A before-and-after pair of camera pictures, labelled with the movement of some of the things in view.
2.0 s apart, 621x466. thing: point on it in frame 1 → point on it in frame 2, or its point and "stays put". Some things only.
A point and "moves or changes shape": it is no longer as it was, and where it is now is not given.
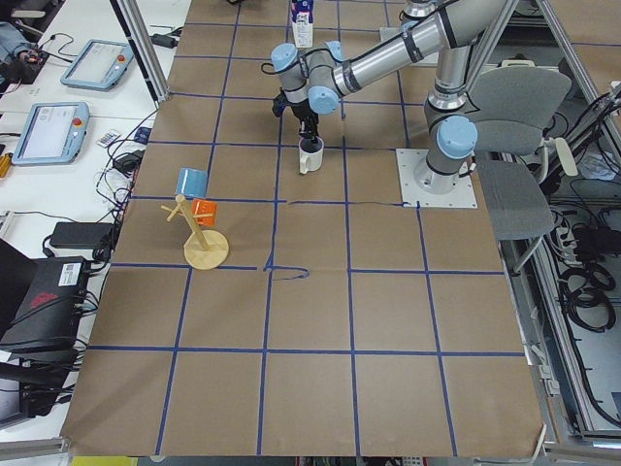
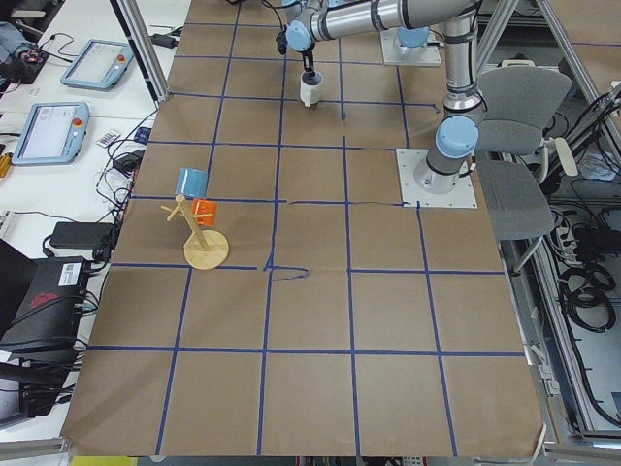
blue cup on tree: [192, 183] stays put
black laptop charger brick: [82, 236] stays put
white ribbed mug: [310, 154] moves or changes shape
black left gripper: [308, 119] → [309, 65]
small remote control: [108, 139] stays put
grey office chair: [512, 104] stays put
